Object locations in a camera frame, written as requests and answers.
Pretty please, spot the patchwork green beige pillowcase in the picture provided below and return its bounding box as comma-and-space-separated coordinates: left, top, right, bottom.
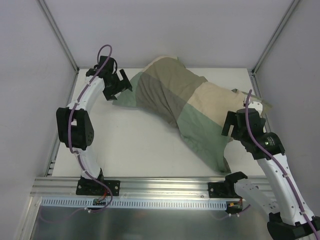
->
111, 56, 273, 174

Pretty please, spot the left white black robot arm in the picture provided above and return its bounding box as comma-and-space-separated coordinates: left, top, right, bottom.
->
56, 68, 133, 195

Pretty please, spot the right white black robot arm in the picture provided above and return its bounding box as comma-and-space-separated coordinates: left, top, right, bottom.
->
221, 103, 320, 240

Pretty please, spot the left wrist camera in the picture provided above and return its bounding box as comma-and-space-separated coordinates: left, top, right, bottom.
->
97, 55, 118, 74

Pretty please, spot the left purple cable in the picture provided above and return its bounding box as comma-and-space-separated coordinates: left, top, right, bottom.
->
68, 44, 114, 213

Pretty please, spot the right aluminium frame post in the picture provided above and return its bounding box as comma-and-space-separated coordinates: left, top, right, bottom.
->
250, 0, 301, 74

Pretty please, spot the aluminium frame post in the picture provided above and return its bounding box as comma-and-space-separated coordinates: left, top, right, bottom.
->
36, 0, 80, 73
250, 0, 301, 74

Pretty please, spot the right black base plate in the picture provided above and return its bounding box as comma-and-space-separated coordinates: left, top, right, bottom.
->
207, 182, 239, 199

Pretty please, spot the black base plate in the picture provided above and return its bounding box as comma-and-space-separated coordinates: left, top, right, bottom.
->
75, 177, 121, 197
207, 182, 239, 199

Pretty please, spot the left aluminium frame post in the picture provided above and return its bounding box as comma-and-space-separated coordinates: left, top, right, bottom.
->
36, 0, 80, 73

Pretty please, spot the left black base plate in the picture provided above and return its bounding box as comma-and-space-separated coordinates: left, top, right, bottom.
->
75, 177, 121, 197

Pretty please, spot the aluminium mounting rail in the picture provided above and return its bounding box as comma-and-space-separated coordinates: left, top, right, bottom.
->
30, 176, 225, 200

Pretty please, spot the white slotted cable duct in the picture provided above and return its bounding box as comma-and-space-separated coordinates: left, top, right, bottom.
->
40, 197, 227, 211

